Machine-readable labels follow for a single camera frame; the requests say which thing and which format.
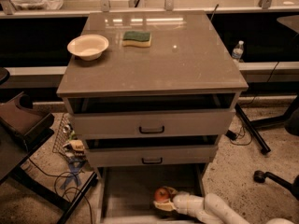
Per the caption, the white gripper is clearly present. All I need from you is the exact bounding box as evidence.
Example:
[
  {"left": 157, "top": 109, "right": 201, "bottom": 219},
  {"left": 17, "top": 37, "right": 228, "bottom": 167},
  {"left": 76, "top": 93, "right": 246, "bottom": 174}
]
[{"left": 153, "top": 186, "right": 205, "bottom": 218}]

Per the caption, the red apple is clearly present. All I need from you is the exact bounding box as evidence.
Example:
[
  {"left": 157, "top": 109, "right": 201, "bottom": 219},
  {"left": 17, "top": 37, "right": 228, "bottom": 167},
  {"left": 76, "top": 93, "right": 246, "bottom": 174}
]
[{"left": 154, "top": 187, "right": 171, "bottom": 203}]

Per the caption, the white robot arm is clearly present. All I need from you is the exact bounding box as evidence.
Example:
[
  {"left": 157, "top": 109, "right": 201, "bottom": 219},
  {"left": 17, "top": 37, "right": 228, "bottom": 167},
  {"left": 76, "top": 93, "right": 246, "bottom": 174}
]
[{"left": 153, "top": 186, "right": 250, "bottom": 224}]

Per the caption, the open bottom drawer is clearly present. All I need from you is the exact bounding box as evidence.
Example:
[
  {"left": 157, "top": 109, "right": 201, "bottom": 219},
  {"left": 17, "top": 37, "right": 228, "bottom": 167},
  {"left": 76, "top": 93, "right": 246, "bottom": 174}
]
[{"left": 95, "top": 164, "right": 203, "bottom": 224}]

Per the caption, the middle grey drawer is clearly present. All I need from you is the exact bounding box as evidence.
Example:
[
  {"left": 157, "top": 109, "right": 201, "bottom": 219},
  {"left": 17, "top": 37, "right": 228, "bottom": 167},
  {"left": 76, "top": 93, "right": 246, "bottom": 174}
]
[{"left": 85, "top": 146, "right": 218, "bottom": 167}]

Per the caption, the grey drawer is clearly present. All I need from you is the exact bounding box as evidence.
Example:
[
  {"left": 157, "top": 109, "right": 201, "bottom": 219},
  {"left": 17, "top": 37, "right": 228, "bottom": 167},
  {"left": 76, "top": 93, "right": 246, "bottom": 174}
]
[
  {"left": 69, "top": 110, "right": 235, "bottom": 139},
  {"left": 85, "top": 146, "right": 218, "bottom": 167}
]

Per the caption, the top grey drawer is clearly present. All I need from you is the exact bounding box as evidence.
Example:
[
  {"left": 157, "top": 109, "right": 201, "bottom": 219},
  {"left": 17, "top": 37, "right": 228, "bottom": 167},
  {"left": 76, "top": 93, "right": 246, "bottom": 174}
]
[{"left": 69, "top": 110, "right": 235, "bottom": 139}]

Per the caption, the grey drawer cabinet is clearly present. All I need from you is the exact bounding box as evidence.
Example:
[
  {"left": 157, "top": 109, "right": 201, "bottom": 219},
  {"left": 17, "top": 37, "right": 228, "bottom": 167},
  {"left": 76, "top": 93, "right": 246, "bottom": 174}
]
[{"left": 56, "top": 10, "right": 249, "bottom": 224}]

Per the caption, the black chair caster leg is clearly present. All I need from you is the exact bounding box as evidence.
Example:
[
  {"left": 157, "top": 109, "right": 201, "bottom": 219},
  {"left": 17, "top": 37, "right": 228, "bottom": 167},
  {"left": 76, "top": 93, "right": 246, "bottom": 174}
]
[{"left": 253, "top": 170, "right": 299, "bottom": 201}]

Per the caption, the blue tape ribbon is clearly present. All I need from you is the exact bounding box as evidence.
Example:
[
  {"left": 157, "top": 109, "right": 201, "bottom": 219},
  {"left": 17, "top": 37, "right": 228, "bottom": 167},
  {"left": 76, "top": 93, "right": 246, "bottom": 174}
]
[{"left": 60, "top": 161, "right": 85, "bottom": 189}]

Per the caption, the black floor stand leg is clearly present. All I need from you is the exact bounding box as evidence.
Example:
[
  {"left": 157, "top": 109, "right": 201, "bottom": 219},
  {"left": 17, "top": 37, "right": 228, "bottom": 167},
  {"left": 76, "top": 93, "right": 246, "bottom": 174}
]
[{"left": 235, "top": 104, "right": 271, "bottom": 155}]

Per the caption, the clear plastic water bottle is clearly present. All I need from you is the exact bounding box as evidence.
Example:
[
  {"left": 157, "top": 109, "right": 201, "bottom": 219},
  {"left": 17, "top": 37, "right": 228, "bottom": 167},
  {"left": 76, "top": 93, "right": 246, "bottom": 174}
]
[{"left": 232, "top": 40, "right": 244, "bottom": 62}]

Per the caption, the green yellow sponge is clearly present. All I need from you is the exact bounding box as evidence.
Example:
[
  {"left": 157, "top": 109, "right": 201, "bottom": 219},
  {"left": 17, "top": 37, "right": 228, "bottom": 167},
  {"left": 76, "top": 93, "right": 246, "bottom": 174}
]
[{"left": 122, "top": 31, "right": 151, "bottom": 48}]

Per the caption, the dark brown chair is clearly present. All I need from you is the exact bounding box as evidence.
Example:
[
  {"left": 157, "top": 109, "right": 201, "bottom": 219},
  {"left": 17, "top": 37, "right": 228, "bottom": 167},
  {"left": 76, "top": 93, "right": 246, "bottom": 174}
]
[{"left": 0, "top": 67, "right": 98, "bottom": 224}]

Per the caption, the white bowl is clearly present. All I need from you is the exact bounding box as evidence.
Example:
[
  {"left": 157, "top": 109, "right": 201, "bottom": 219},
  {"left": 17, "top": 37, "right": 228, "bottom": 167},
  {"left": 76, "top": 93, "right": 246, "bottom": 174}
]
[{"left": 67, "top": 35, "right": 109, "bottom": 61}]

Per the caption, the black cable on floor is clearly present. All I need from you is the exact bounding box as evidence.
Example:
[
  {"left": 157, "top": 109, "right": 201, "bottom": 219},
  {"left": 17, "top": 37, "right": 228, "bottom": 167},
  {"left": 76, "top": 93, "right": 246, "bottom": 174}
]
[{"left": 28, "top": 158, "right": 93, "bottom": 224}]

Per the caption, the wire mesh basket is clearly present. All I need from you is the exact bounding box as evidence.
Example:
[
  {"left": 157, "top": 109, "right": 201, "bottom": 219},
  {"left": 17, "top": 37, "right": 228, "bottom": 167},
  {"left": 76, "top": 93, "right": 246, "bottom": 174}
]
[{"left": 52, "top": 113, "right": 72, "bottom": 155}]

